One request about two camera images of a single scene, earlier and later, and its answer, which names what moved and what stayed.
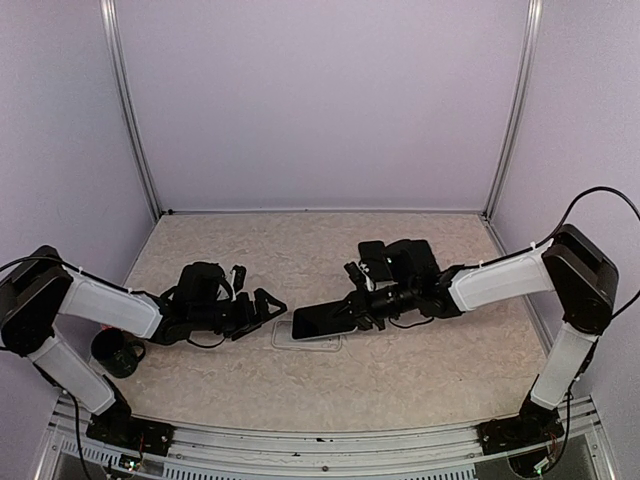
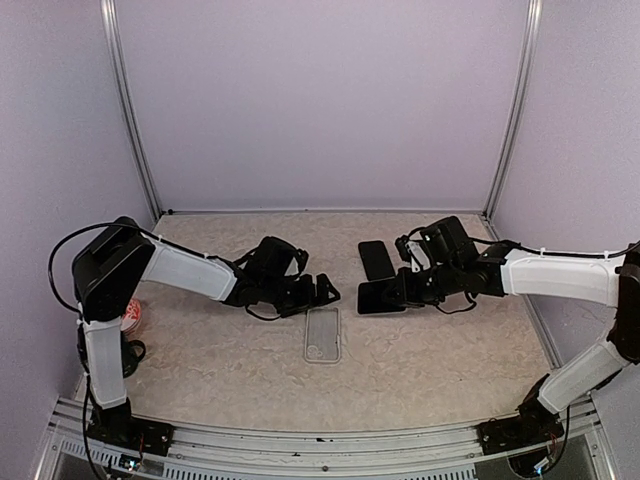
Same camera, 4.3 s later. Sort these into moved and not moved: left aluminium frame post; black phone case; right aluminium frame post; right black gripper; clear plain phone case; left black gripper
Moved: left black gripper; right black gripper; clear plain phone case
Not moved: black phone case; left aluminium frame post; right aluminium frame post
